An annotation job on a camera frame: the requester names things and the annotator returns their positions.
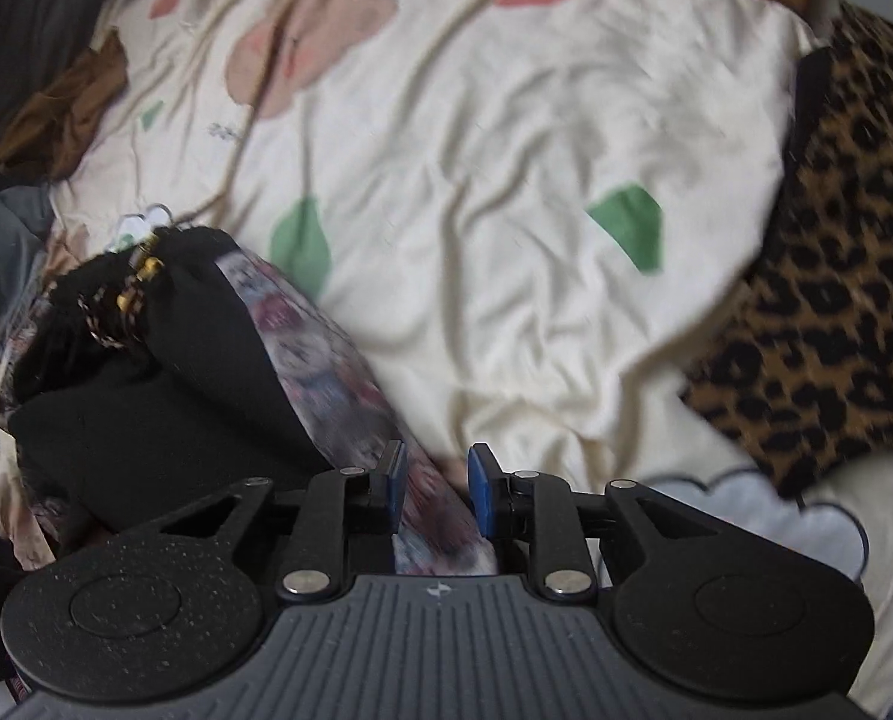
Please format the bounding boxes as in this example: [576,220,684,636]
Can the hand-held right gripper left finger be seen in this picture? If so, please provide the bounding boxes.
[157,441,406,602]

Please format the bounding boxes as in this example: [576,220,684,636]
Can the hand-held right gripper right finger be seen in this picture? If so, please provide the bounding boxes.
[467,442,724,602]

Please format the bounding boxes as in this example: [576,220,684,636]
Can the black pants with floral lining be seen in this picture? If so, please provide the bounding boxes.
[7,227,507,578]

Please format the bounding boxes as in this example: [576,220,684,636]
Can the cream bear print blanket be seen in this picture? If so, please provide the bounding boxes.
[41,0,893,713]

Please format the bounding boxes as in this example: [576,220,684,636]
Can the leopard print garment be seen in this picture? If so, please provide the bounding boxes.
[678,0,893,500]

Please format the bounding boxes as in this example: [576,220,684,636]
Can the grey-blue garment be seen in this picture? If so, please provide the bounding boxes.
[0,180,61,316]

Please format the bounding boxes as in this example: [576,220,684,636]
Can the brown garment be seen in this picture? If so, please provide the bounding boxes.
[0,30,131,185]

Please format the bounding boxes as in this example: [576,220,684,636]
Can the dark grey pillow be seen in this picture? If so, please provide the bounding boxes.
[0,0,113,166]

